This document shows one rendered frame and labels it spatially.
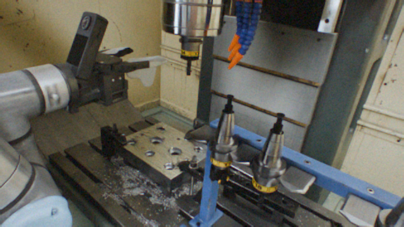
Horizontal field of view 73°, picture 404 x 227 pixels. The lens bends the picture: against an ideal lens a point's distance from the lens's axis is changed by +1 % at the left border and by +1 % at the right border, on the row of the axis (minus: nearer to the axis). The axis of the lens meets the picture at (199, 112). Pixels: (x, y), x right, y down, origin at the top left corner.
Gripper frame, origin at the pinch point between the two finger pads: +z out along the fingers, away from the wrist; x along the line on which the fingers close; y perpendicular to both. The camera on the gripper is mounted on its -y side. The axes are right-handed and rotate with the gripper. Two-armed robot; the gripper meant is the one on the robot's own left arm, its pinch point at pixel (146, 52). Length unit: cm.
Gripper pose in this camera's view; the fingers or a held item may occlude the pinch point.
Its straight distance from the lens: 62.0
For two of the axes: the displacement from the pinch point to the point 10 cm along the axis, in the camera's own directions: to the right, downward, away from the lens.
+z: 5.9, -3.4, 7.4
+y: -0.6, 8.9, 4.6
